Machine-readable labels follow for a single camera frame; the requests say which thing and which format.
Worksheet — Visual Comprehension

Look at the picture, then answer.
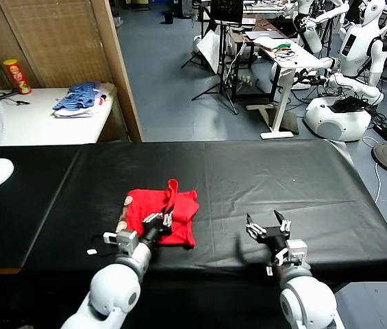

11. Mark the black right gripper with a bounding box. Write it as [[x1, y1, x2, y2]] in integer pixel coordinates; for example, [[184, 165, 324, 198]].
[[246, 209, 292, 256]]

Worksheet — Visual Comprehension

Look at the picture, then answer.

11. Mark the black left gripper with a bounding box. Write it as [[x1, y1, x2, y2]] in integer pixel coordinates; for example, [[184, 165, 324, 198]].
[[141, 202, 175, 246]]

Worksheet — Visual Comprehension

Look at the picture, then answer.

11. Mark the red t-shirt with cartoon print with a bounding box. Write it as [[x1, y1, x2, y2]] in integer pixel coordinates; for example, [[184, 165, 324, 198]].
[[116, 178, 201, 249]]

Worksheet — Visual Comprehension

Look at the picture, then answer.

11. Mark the white folded garment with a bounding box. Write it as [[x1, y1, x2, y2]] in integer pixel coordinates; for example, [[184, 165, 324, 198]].
[[54, 105, 94, 119]]

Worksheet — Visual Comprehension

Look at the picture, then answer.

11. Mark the blue striped folded garment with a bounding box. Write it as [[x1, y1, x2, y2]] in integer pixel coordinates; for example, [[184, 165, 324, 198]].
[[52, 81, 102, 112]]

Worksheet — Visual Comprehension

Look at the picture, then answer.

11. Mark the white side table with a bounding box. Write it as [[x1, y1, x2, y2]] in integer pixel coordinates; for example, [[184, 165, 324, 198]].
[[0, 87, 125, 145]]

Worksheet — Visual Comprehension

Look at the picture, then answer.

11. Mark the black tripod stand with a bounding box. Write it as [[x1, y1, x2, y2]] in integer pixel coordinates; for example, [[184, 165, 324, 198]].
[[191, 20, 239, 116]]

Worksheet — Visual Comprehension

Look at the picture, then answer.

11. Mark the white standing desk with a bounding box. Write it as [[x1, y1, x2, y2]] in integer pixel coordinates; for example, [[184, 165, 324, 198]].
[[246, 32, 324, 140]]

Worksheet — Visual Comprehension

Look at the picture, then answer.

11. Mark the white reflector panel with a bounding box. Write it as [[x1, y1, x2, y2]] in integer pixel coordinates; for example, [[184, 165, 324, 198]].
[[196, 29, 228, 75]]

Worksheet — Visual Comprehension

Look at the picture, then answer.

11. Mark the dark brown desk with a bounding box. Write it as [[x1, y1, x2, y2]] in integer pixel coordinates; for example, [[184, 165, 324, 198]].
[[229, 19, 299, 103]]

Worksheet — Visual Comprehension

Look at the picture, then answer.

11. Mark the grey laptop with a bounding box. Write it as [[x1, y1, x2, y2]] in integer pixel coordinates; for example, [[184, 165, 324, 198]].
[[245, 29, 285, 40]]

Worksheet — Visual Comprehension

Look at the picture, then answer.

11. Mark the white humanoid robot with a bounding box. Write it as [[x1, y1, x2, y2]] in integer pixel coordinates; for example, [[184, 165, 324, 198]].
[[304, 0, 387, 142]]

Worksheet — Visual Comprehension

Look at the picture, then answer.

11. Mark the red chips can yellow lid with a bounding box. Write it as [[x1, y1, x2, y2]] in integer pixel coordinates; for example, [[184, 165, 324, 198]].
[[3, 58, 32, 95]]

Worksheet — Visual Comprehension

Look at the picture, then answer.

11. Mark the white humanoid robot slim torso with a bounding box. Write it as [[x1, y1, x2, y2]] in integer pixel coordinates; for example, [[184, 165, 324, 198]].
[[282, 0, 350, 55]]

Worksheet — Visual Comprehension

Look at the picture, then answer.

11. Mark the black monitor on stand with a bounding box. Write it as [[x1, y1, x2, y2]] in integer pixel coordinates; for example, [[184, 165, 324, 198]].
[[210, 0, 244, 25]]

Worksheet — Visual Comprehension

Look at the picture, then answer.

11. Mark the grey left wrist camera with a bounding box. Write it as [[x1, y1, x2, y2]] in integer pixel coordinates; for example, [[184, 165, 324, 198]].
[[103, 229, 139, 256]]

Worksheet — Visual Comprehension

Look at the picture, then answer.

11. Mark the white floor cable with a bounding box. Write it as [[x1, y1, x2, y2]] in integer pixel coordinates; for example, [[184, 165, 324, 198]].
[[362, 136, 383, 204]]

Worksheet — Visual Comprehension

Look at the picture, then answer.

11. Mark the colourful cable bundle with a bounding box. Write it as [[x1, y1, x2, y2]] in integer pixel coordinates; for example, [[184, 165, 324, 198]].
[[271, 40, 299, 58]]

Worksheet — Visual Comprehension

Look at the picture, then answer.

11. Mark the black cable on side table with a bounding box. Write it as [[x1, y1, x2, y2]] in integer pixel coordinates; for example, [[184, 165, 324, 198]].
[[0, 90, 32, 106]]

